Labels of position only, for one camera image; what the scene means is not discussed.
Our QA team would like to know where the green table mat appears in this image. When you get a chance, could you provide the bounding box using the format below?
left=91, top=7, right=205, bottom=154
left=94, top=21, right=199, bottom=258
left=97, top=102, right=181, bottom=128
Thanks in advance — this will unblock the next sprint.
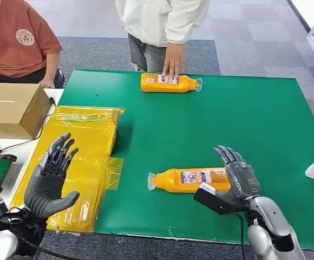
left=57, top=69, right=314, bottom=251

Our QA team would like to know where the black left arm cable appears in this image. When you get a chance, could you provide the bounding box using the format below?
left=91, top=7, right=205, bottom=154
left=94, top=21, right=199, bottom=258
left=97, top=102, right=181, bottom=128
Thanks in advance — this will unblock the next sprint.
left=0, top=206, right=74, bottom=260

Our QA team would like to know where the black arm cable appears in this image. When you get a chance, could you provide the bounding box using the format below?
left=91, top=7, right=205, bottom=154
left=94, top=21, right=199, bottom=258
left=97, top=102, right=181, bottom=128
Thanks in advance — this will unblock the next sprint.
left=235, top=212, right=248, bottom=260
left=0, top=206, right=74, bottom=260

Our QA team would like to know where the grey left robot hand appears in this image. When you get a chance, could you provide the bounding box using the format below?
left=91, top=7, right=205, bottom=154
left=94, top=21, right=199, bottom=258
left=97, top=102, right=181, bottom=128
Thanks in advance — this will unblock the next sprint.
left=23, top=133, right=80, bottom=220

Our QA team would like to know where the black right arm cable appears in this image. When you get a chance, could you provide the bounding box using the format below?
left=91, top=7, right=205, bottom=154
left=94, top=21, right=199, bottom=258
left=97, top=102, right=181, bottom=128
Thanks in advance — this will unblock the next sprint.
left=235, top=212, right=248, bottom=260

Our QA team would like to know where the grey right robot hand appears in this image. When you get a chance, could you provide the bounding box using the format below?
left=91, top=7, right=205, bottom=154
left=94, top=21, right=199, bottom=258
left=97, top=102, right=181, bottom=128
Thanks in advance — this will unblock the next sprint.
left=214, top=145, right=262, bottom=204

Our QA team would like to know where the thin black cable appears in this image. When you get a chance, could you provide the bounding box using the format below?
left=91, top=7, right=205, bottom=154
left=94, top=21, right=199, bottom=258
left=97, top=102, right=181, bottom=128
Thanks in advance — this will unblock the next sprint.
left=0, top=96, right=57, bottom=154

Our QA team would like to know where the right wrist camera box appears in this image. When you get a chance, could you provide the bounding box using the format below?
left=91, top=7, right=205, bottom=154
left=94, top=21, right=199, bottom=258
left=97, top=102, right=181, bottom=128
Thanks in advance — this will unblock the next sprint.
left=193, top=182, right=251, bottom=216

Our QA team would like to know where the brown cardboard box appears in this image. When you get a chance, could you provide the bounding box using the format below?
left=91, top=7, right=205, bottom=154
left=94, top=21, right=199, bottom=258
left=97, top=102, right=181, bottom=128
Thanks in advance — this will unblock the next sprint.
left=0, top=82, right=51, bottom=140

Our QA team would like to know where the person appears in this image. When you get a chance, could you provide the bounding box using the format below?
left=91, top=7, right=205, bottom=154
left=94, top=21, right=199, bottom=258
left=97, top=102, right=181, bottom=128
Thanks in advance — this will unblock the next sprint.
left=0, top=0, right=65, bottom=89
left=115, top=0, right=211, bottom=73

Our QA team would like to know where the yellow plastic wrapped package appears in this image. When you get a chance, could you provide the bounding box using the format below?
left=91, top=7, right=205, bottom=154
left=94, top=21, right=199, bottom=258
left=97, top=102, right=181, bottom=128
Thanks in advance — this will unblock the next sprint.
left=9, top=105, right=125, bottom=234

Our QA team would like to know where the person's hand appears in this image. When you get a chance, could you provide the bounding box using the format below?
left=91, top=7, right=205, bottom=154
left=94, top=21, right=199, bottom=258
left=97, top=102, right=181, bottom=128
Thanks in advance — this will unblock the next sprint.
left=39, top=77, right=56, bottom=89
left=162, top=42, right=186, bottom=80

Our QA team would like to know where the orange bottle with label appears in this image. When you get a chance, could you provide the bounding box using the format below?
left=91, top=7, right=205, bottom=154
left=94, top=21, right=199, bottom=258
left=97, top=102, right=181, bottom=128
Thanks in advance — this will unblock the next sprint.
left=147, top=167, right=232, bottom=194
left=140, top=72, right=203, bottom=94

